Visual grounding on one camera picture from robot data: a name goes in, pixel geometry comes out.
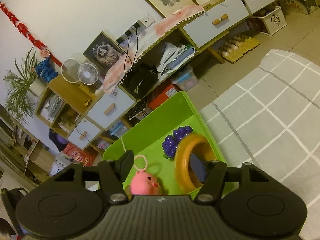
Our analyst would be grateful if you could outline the pink pig toy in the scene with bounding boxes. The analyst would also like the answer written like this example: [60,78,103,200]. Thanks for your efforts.
[130,154,164,196]

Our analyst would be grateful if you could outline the orange red bucket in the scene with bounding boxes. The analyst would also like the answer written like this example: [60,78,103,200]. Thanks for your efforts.
[62,142,97,167]

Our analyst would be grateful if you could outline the green plastic bin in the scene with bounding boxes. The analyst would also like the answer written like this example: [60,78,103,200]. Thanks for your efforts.
[103,92,226,195]

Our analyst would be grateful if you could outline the purple toy grapes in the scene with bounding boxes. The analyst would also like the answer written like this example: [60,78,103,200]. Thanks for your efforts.
[162,126,193,159]

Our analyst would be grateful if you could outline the wooden TV cabinet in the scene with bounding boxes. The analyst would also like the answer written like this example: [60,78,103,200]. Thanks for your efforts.
[47,0,277,150]

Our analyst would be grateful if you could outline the grey checked mat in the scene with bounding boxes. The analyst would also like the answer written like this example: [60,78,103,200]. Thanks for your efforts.
[201,49,319,239]

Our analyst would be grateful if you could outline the black bag on shelf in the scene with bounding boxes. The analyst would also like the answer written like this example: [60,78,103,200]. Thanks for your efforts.
[120,63,158,100]

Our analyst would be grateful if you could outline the white desk fan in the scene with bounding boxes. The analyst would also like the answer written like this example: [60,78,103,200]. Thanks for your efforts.
[77,63,99,85]

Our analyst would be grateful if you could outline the clear plastic storage box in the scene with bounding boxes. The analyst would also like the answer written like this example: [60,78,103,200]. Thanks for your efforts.
[171,65,199,91]

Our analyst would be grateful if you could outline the potted green plant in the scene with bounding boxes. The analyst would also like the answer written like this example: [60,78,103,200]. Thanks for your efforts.
[3,48,46,124]

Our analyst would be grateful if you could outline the cat framed picture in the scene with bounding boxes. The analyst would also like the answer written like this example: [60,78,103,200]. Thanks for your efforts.
[83,31,125,74]

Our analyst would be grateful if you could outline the blue Stitch plush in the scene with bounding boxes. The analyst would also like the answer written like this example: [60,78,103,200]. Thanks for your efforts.
[35,57,58,83]

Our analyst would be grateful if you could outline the egg carton tray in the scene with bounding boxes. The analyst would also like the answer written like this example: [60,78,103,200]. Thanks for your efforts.
[217,34,260,63]

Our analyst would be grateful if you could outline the pink white table runner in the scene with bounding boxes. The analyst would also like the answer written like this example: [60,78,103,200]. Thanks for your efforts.
[98,5,205,94]

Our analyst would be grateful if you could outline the white storage crate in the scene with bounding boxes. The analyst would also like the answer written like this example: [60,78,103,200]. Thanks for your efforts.
[250,6,287,36]

